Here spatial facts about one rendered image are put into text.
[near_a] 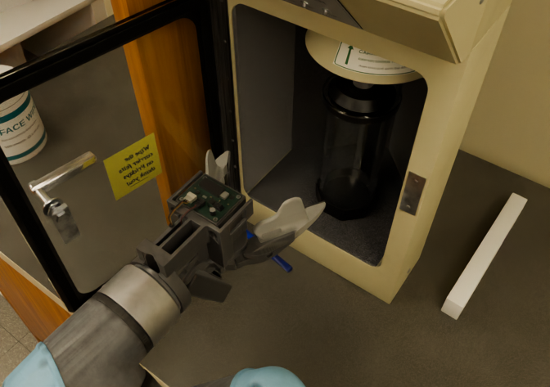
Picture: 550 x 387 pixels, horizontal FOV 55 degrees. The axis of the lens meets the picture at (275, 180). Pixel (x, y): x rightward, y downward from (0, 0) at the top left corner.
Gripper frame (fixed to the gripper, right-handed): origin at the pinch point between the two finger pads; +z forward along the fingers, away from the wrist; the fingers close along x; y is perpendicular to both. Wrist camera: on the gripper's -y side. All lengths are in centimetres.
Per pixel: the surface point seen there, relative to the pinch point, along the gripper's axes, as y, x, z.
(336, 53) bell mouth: 12.3, -0.7, 11.4
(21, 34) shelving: -30, 100, 25
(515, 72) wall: -9, -15, 52
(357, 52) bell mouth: 13.1, -3.0, 11.8
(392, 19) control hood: 25.5, -11.0, 0.7
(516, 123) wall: -19, -18, 52
